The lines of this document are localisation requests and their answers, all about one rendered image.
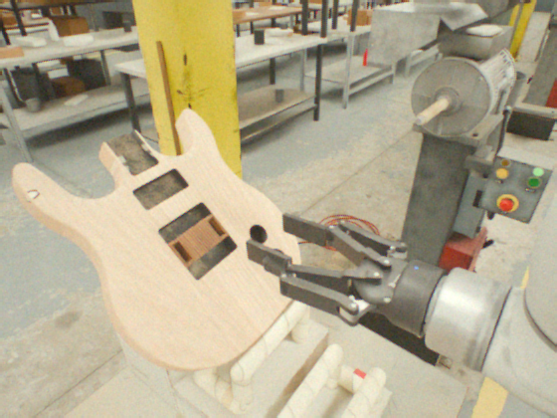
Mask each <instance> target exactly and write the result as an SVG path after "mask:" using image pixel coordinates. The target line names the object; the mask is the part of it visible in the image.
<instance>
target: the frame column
mask: <svg viewBox="0 0 557 418"><path fill-rule="evenodd" d="M486 140H487V138H485V139H484V141H483V142H482V144H485V142H486ZM479 148H480V146H479V147H472V146H469V145H466V144H462V143H458V142H454V141H451V140H447V139H443V138H439V137H436V136H432V135H429V134H425V133H422V146H421V150H420V153H419V158H418V162H417V167H416V170H415V174H414V179H413V183H412V188H411V191H410V196H409V200H408V209H407V212H406V217H405V221H404V225H403V230H402V233H401V238H400V242H401V243H405V244H407V245H408V251H407V259H406V262H407V263H409V262H411V261H413V260H419V261H422V262H424V263H426V264H429V265H432V266H435V267H438V266H439V263H440V260H441V253H442V250H443V247H444V245H445V244H446V242H447V240H448V239H449V237H450V236H451V235H452V233H453V232H454V230H452V229H453V227H454V223H455V220H456V217H457V214H458V209H459V206H460V203H461V200H462V196H463V193H464V189H465V186H466V183H467V180H468V177H469V175H470V174H471V173H472V170H469V169H466V168H464V162H465V159H466V158H467V157H468V156H469V155H474V153H475V152H476V151H477V150H478V149H479Z"/></svg>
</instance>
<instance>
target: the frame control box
mask: <svg viewBox="0 0 557 418"><path fill-rule="evenodd" d="M503 158H508V159H510V160H511V165H510V166H509V167H502V166H501V159H503ZM556 165H557V159H554V158H550V157H546V156H543V155H538V154H534V153H530V152H527V151H523V150H519V149H515V148H512V147H508V146H503V147H502V148H501V149H500V152H499V153H498V154H497V155H496V157H495V158H494V161H493V164H492V166H491V169H490V172H489V174H482V175H481V178H484V179H487V182H486V185H485V188H484V191H483V193H482V195H481V198H480V201H479V204H478V208H479V209H482V210H487V218H488V220H492V219H493V218H494V216H495V214H499V215H502V216H504V217H507V218H510V219H513V220H516V221H518V222H521V223H524V224H528V225H529V224H530V223H531V218H532V216H533V214H534V212H535V210H536V208H537V206H538V204H539V202H540V200H541V198H542V195H543V194H544V192H545V191H544V190H545V188H546V186H547V184H548V181H549V179H550V178H551V177H552V175H553V172H554V169H555V167H556ZM535 167H541V168H543V169H544V175H543V176H534V175H533V174H532V170H533V169H534V168H535ZM499 169H504V170H506V172H507V175H506V176H505V177H499V176H498V175H497V174H496V173H497V171H498V170H499ZM531 177H535V178H538V179H539V181H540V183H539V185H538V186H537V187H530V185H529V184H528V180H529V179H530V178H531ZM503 199H508V200H510V201H511V202H512V203H513V205H514V206H513V209H512V210H509V211H503V210H501V209H500V208H499V203H500V202H501V201H502V200H503Z"/></svg>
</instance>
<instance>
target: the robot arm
mask: <svg viewBox="0 0 557 418"><path fill-rule="evenodd" d="M282 231H283V232H287V233H289V234H292V235H293V236H296V237H298V238H301V239H303V240H305V241H307V242H310V243H313V244H315V245H318V246H320V247H323V248H324V247H325V246H326V245H327V247H328V245H329V247H332V248H333V249H335V250H336V251H337V252H338V253H341V254H342V255H344V256H345V257H346V258H347V259H349V261H350V262H351V263H353V264H354V265H355V266H356V267H358V268H357V269H355V270H350V269H345V270H343V271H342V272H340V271H334V270H327V269H322V268H315V267H310V266H304V265H297V264H293V263H292V257H291V256H289V255H287V254H283V253H281V252H279V251H276V250H274V249H272V248H269V247H267V246H265V245H263V244H260V243H259V242H257V241H254V240H252V239H249V240H247V241H246V248H247V254H248V259H249V260H251V261H253V262H255V263H257V264H259V265H260V266H262V267H263V269H264V270H265V271H266V272H267V273H270V274H272V275H276V276H278V277H279V288H280V294H281V295H283V296H285V297H288V298H290V299H293V300H296V301H298V302H300V303H303V304H305V305H307V306H310V307H312V308H315V309H317V310H320V311H323V312H325V313H329V314H333V315H336V316H338V317H339V318H340V319H342V320H343V321H344V322H345V323H346V324H347V325H348V326H350V327H356V326H357V325H358V322H359V318H360V317H361V316H363V315H364V314H366V312H367V311H368V312H371V313H380V314H383V315H384V316H385V317H386V318H387V319H388V320H389V321H390V322H391V323H392V324H393V325H398V326H400V327H401V328H403V329H405V330H407V331H409V332H411V333H413V334H416V335H417V336H419V337H422V336H423V335H424V334H426V339H425V342H426V346H427V347H428V348H429V349H431V350H432V351H435V352H437V353H441V354H443V355H445V356H447V357H448V358H450V359H452V360H454V361H456V362H458V363H461V364H462V365H464V366H467V367H468V368H470V369H472V370H476V371H477V372H479V371H480V373H481V374H483V375H484V376H486V377H488V378H490V379H492V380H493V381H495V382H496V383H498V384H499V385H501V386H502V387H503V388H504V389H505V390H506V391H507V392H508V393H510V394H511V395H513V396H514V397H516V398H518V399H520V400H521V401H522V402H524V403H525V404H527V405H529V406H531V407H534V408H536V409H537V410H539V411H541V412H543V413H545V414H546V415H548V416H550V417H551V418H557V194H556V195H555V197H554V199H553V201H552V203H551V205H550V207H549V210H548V211H547V213H546V215H545V220H544V222H543V225H542V227H541V228H540V231H539V233H538V236H537V239H536V242H535V244H534V247H533V250H532V254H531V258H530V266H529V279H528V282H527V285H526V287H525V288H524V289H520V288H517V287H514V286H512V287H511V285H508V284H507V283H506V282H503V281H495V280H492V279H489V278H487V277H484V276H481V275H479V274H476V273H473V272H471V271H468V270H465V269H462V268H453V269H452V270H451V272H450V273H449V275H448V276H447V270H445V269H442V268H437V267H435V266H432V265H429V264H426V263H424V262H422V261H419V260H413V261H411V262H409V263H407V262H406V259H407V251H408V245H407V244H405V243H401V242H396V241H391V240H389V239H387V238H384V237H382V236H380V235H377V234H375V233H373V232H370V231H367V230H364V229H362V228H360V227H357V226H355V225H353V224H350V223H349V222H347V221H339V222H338V225H337V226H328V227H327V226H325V225H322V224H319V223H316V222H313V221H308V220H306V219H303V218H300V217H298V216H295V215H292V214H289V213H286V212H284V213H282ZM347 231H349V234H348V233H347ZM349 280H351V282H350V288H351V289H350V288H349V287H348V281H349ZM510 287H511V290H510ZM509 290H510V291H509ZM508 293H509V294H508ZM507 296H508V298H507ZM355 300H359V301H355ZM482 364H483V365H482ZM481 366H482V367H481ZM480 368H481V370H480Z"/></svg>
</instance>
